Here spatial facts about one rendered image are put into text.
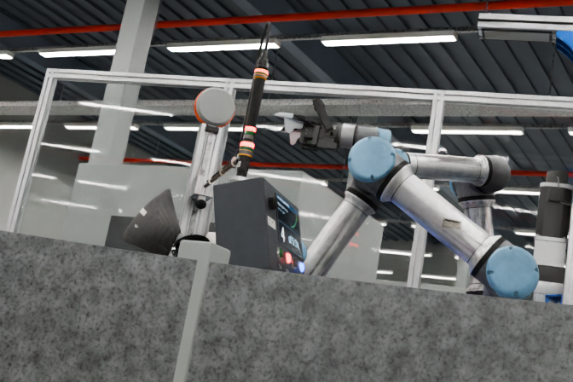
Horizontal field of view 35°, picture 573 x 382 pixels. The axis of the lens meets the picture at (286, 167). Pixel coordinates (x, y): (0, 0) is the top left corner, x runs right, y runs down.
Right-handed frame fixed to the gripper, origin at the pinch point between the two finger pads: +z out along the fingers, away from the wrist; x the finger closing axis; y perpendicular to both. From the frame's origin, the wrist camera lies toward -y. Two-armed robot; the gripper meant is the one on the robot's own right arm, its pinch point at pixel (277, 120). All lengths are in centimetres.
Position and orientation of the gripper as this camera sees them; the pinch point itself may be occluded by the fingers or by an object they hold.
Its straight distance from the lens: 279.4
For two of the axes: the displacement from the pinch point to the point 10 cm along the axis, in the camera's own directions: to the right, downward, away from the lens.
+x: 1.2, 2.8, 9.5
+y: -1.8, 9.5, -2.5
